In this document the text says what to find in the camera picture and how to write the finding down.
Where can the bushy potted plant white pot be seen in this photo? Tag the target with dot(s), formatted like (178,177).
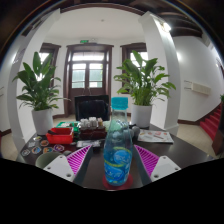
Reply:
(42,121)

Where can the white printed magazine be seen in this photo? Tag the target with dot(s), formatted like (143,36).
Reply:
(155,136)

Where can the brown wooden double door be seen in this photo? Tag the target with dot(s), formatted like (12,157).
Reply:
(87,71)

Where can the red box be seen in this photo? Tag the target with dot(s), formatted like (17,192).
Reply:
(60,136)

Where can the white wall-mounted unit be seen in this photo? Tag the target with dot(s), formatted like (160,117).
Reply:
(200,88)

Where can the brown-framed window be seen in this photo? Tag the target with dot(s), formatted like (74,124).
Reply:
(125,50)
(43,56)

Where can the black chair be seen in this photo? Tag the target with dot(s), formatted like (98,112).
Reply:
(91,108)

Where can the round colourful sticker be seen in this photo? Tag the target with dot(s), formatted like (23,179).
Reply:
(36,150)
(37,137)
(44,142)
(59,147)
(47,150)
(26,152)

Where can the clear blue-capped water bottle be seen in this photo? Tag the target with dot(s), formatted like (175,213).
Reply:
(118,150)

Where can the dark tea tray with cups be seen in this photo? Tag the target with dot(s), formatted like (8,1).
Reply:
(93,133)

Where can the slim potted plant white pot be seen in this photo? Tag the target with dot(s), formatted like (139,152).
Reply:
(141,115)

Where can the green exit sign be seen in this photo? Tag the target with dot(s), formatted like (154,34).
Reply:
(84,41)

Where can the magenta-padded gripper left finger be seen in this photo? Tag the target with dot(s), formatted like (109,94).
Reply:
(78,160)

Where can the green box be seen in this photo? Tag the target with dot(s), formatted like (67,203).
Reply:
(66,124)

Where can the flat round red coaster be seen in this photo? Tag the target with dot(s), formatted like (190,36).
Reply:
(106,184)

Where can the red carpeted staircase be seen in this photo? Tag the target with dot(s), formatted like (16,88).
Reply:
(211,123)

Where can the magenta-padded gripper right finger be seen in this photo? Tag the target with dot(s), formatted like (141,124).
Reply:
(148,160)

